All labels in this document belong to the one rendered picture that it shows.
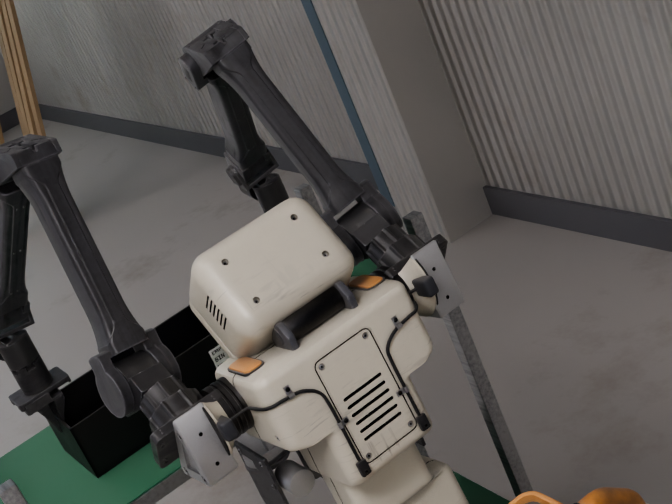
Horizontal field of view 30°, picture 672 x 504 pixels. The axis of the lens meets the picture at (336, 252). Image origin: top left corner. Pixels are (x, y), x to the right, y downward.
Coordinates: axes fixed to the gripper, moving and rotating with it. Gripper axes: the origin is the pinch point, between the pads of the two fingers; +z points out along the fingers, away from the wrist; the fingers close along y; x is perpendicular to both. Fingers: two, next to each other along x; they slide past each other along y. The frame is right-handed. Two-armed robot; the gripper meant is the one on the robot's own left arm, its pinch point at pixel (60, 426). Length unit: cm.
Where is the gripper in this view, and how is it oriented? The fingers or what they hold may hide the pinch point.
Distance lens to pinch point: 234.8
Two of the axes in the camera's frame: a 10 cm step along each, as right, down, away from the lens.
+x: 5.3, 1.8, -8.3
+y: -7.7, 5.1, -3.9
